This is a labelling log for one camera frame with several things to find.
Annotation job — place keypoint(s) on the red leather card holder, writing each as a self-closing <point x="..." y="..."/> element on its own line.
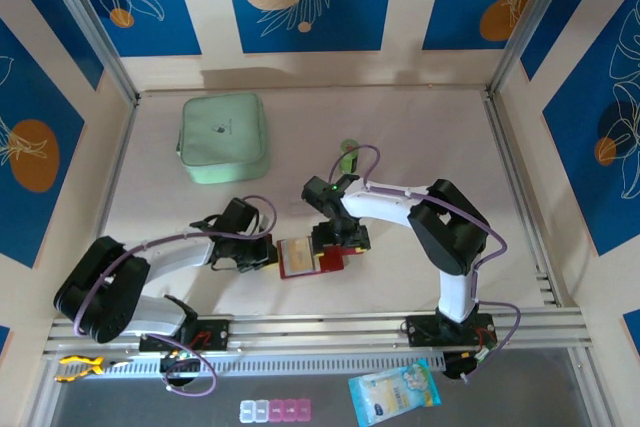
<point x="332" y="262"/>

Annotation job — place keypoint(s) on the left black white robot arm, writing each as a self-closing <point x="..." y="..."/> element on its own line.
<point x="175" y="259"/>

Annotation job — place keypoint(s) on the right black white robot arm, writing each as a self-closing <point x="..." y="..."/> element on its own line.
<point x="385" y="207"/>

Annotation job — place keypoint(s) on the mint green zip pouch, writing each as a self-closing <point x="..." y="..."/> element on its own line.
<point x="220" y="132"/>

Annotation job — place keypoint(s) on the black connector block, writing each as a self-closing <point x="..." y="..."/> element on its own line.
<point x="180" y="369"/>
<point x="457" y="369"/>

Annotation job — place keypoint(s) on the blue snack packet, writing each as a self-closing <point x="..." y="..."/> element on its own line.
<point x="395" y="392"/>

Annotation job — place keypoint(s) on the white pink pill organiser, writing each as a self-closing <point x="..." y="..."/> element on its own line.
<point x="275" y="410"/>

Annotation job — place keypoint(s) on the yellow black pliers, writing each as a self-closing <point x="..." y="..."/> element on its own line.
<point x="80" y="366"/>

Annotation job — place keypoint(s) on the aluminium mounting rail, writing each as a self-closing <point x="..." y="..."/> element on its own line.
<point x="320" y="329"/>

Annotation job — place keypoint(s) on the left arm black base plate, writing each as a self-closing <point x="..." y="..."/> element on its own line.
<point x="215" y="334"/>

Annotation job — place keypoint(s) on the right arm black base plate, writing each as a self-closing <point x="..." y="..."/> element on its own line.
<point x="425" y="332"/>

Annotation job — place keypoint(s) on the aluminium table edge rail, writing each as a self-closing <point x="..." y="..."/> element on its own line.
<point x="500" y="132"/>
<point x="117" y="157"/>

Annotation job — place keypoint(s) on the aluminium frame post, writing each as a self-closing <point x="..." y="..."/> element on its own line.
<point x="91" y="22"/>
<point x="531" y="22"/>

